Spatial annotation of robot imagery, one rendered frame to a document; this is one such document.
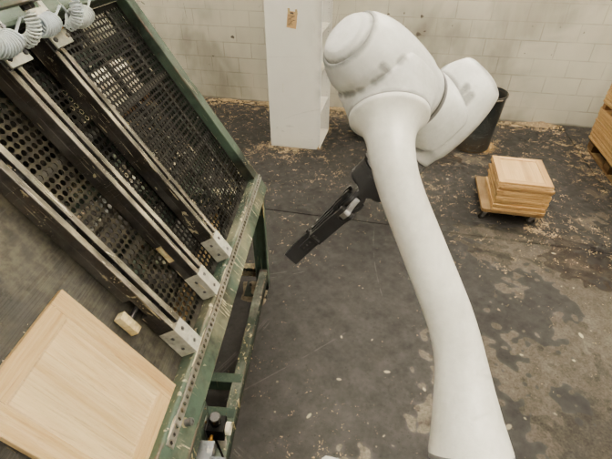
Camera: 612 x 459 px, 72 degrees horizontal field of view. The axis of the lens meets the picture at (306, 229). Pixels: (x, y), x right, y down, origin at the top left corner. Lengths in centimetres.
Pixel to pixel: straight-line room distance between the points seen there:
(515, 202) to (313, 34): 248
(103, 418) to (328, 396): 145
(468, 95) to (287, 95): 422
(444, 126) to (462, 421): 39
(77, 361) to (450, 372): 102
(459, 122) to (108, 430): 115
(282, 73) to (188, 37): 225
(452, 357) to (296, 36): 426
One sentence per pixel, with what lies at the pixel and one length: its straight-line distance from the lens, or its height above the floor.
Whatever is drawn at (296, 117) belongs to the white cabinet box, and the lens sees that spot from 489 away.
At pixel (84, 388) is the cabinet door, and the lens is 133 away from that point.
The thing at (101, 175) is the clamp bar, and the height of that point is 145.
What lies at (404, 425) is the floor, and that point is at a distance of 249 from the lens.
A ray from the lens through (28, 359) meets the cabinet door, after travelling 126.
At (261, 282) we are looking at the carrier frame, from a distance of 287.
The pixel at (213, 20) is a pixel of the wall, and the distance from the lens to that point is 646.
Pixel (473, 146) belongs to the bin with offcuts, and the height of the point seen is 9.
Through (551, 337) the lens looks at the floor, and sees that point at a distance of 318.
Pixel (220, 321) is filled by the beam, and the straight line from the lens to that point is 177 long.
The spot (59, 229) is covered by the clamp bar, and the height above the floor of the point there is 143.
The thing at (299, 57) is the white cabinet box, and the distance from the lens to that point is 468.
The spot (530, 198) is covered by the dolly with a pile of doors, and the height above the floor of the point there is 29.
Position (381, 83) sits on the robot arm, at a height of 198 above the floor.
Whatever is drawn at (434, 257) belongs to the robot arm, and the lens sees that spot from 53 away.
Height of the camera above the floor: 213
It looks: 36 degrees down
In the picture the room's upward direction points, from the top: straight up
